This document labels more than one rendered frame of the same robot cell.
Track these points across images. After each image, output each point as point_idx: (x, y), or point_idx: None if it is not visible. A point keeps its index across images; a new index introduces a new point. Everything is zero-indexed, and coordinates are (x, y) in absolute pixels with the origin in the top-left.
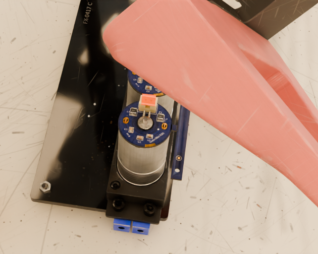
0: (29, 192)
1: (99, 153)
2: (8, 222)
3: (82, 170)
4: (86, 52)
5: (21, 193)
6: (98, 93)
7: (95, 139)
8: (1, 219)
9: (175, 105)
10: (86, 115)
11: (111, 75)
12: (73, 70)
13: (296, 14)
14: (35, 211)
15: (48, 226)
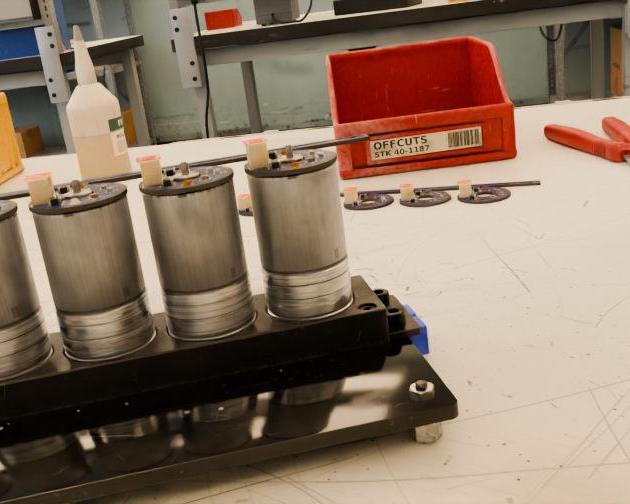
0: (436, 458)
1: (302, 374)
2: (523, 456)
3: (350, 376)
4: (35, 467)
5: (447, 466)
6: (157, 417)
7: (274, 385)
8: (526, 466)
9: None
10: (220, 412)
11: (102, 418)
12: (96, 466)
13: None
14: (469, 436)
15: (483, 414)
